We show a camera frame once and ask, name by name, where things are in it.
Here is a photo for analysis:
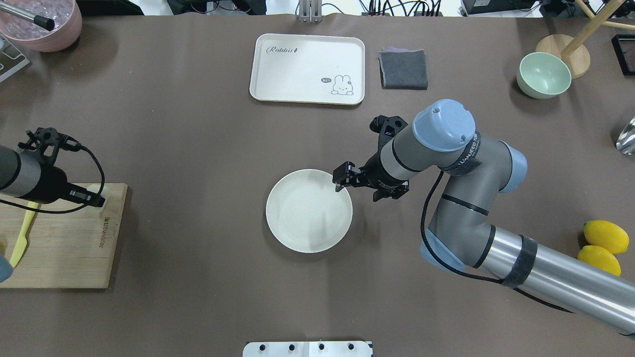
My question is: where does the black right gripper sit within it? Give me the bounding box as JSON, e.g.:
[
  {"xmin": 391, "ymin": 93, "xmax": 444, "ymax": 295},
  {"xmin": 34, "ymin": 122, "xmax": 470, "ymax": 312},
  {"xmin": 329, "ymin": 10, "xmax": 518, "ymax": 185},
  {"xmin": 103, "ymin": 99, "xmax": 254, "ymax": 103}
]
[{"xmin": 332, "ymin": 154, "xmax": 410, "ymax": 202}]

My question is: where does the cream round plate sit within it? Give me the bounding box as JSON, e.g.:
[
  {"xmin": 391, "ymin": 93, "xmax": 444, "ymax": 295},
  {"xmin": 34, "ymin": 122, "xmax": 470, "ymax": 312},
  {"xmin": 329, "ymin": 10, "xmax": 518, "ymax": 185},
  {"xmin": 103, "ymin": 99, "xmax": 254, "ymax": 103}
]
[{"xmin": 265, "ymin": 169, "xmax": 353, "ymax": 253}]

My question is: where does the pink ice bucket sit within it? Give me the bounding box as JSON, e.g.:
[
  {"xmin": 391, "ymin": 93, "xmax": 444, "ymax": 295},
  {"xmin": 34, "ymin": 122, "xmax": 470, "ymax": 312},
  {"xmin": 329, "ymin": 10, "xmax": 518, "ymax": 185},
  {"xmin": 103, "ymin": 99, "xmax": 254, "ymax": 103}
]
[{"xmin": 0, "ymin": 0, "xmax": 82, "ymax": 52}]

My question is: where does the steel scoop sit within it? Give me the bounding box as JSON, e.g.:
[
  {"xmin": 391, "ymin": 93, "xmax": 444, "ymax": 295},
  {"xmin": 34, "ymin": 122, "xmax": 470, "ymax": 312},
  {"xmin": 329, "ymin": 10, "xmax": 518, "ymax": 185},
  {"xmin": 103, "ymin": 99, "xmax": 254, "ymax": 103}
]
[{"xmin": 615, "ymin": 116, "xmax": 635, "ymax": 155}]

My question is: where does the wooden cup stand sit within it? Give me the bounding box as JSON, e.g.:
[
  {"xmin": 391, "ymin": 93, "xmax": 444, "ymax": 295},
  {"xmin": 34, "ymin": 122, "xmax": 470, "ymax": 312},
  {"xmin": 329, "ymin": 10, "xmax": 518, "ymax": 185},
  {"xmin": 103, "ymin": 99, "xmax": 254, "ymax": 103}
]
[{"xmin": 535, "ymin": 0, "xmax": 634, "ymax": 79}]

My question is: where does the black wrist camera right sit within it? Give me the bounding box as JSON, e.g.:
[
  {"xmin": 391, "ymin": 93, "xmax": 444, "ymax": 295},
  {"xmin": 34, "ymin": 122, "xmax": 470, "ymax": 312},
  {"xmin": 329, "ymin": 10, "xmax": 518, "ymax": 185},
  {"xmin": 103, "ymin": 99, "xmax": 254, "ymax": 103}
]
[{"xmin": 369, "ymin": 115, "xmax": 408, "ymax": 152}]

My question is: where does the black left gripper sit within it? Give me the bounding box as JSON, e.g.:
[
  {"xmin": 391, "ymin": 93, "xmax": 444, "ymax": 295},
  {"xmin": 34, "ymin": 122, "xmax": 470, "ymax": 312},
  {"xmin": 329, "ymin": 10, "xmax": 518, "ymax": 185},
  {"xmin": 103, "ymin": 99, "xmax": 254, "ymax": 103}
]
[{"xmin": 35, "ymin": 166, "xmax": 105, "ymax": 208}]

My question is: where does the yellow lemon lower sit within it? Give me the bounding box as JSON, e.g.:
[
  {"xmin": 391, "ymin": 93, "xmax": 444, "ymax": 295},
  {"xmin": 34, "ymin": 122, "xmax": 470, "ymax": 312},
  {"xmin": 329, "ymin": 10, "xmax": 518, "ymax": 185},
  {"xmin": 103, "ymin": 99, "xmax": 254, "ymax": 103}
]
[{"xmin": 577, "ymin": 245, "xmax": 622, "ymax": 276}]

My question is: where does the ice tongs handle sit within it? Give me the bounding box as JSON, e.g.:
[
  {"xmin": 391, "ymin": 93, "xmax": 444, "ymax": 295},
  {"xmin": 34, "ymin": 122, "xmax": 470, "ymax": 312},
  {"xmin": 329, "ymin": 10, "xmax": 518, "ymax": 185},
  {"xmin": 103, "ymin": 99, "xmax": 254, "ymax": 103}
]
[{"xmin": 0, "ymin": 0, "xmax": 55, "ymax": 31}]

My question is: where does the mint green bowl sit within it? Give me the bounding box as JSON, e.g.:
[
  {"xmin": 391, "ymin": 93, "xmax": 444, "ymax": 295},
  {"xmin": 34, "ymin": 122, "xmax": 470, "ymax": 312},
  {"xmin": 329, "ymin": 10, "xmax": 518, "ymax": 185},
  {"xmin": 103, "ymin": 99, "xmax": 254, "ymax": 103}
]
[{"xmin": 515, "ymin": 52, "xmax": 573, "ymax": 99}]

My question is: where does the cream rabbit tray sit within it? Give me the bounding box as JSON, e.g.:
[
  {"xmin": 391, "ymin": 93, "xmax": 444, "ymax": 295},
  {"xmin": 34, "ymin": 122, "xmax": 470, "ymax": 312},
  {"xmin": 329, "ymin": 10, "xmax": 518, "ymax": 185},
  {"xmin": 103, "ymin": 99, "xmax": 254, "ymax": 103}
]
[{"xmin": 249, "ymin": 33, "xmax": 365, "ymax": 106}]

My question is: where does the white bun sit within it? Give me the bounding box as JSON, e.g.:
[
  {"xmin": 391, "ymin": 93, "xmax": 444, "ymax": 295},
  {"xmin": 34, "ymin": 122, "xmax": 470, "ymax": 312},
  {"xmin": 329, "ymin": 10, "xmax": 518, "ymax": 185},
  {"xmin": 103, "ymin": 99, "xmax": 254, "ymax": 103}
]
[{"xmin": 86, "ymin": 183, "xmax": 109, "ymax": 197}]

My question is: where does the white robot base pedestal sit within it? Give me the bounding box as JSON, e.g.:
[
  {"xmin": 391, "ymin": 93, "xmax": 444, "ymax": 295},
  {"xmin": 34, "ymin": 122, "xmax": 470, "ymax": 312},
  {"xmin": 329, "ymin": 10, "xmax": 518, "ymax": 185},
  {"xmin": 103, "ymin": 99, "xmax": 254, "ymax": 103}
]
[{"xmin": 242, "ymin": 341, "xmax": 374, "ymax": 357}]

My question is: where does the grey folded cloth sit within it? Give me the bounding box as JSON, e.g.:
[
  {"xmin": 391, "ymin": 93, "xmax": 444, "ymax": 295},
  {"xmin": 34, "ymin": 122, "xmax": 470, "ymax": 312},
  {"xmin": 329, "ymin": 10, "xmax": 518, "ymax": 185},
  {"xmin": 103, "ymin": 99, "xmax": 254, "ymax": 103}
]
[{"xmin": 379, "ymin": 48, "xmax": 429, "ymax": 90}]

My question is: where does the wooden cutting board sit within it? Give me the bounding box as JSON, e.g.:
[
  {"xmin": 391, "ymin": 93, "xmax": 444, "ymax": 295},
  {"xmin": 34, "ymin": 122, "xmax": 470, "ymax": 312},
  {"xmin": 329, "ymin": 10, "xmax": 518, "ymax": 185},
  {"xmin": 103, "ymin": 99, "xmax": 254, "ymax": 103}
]
[{"xmin": 1, "ymin": 183, "xmax": 128, "ymax": 289}]

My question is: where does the yellow lemon upper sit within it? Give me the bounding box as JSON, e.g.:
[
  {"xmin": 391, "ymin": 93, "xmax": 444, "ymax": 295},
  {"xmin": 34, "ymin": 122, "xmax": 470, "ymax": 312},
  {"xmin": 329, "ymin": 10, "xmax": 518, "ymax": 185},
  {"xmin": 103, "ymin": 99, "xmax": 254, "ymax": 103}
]
[{"xmin": 583, "ymin": 220, "xmax": 630, "ymax": 254}]

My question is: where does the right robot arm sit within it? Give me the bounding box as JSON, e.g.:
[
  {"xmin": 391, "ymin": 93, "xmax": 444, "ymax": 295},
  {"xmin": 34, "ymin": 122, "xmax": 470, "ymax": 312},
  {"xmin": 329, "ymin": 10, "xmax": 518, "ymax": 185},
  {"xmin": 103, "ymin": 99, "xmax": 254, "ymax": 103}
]
[{"xmin": 332, "ymin": 99, "xmax": 634, "ymax": 339}]

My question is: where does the yellow lemon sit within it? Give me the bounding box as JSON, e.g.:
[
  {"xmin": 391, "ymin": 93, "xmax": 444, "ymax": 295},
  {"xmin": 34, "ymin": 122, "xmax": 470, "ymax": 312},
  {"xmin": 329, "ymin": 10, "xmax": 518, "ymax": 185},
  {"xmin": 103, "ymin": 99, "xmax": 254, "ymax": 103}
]
[
  {"xmin": 583, "ymin": 220, "xmax": 630, "ymax": 254},
  {"xmin": 577, "ymin": 245, "xmax": 622, "ymax": 276}
]

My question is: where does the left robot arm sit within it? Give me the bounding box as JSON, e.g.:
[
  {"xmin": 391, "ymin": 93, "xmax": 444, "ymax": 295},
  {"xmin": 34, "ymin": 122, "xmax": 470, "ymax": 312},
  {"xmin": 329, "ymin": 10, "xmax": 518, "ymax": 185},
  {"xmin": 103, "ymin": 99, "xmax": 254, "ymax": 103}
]
[{"xmin": 1, "ymin": 145, "xmax": 105, "ymax": 282}]

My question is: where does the black tray corner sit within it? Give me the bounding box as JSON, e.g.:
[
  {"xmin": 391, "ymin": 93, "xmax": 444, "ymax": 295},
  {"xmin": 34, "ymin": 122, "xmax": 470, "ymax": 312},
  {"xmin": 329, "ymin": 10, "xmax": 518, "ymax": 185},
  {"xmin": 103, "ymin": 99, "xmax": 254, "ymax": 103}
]
[{"xmin": 611, "ymin": 34, "xmax": 635, "ymax": 75}]

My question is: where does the yellow plastic knife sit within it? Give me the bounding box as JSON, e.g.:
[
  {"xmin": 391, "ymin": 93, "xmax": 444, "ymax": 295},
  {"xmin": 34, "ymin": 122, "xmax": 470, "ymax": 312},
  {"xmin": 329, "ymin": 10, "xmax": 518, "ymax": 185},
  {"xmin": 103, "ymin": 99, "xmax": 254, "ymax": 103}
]
[{"xmin": 9, "ymin": 210, "xmax": 36, "ymax": 268}]

